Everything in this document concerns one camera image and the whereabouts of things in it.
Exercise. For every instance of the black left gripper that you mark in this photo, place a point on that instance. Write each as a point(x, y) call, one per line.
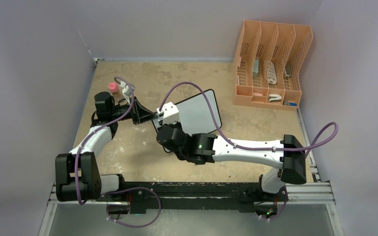
point(143, 114)

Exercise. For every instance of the white whiteboard black frame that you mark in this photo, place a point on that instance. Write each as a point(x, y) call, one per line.
point(194, 114)

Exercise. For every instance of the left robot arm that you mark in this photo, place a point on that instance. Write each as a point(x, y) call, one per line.
point(77, 174)

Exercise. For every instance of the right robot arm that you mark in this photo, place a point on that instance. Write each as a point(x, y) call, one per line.
point(285, 157)

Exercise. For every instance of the pink lid crayon bottle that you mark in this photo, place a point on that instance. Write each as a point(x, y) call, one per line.
point(114, 90)

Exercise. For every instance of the white stapler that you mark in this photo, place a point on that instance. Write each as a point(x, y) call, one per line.
point(274, 98)

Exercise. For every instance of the peach plastic file organizer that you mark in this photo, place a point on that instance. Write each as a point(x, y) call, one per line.
point(267, 64)

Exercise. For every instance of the white perforated object in organizer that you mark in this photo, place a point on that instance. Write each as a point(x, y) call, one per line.
point(271, 74)

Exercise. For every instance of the blue small box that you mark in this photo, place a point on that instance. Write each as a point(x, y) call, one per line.
point(288, 103)

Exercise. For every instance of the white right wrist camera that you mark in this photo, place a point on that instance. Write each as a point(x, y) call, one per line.
point(168, 114)

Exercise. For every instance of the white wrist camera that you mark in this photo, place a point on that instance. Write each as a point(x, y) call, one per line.
point(127, 90)
point(168, 114)

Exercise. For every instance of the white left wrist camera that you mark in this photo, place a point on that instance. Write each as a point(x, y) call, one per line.
point(127, 90)

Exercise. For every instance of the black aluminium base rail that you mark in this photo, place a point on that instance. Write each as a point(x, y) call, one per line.
point(245, 197)

